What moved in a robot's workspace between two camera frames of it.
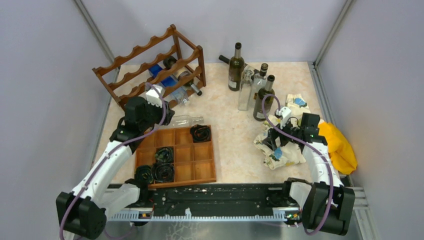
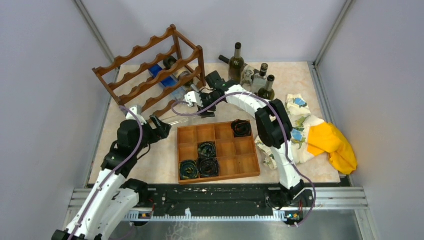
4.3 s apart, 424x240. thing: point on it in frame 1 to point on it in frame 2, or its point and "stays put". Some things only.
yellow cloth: [340, 149] stays put
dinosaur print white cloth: [291, 152] stays put
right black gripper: [273, 133] to [208, 114]
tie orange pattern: [200, 133] to [241, 128]
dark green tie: [143, 175] to [188, 169]
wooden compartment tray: [174, 156] to [236, 157]
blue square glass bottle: [179, 94] stays put
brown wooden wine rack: [172, 63] stays put
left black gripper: [169, 113] to [161, 131]
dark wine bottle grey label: [235, 66] stays put
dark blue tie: [163, 172] to [208, 167]
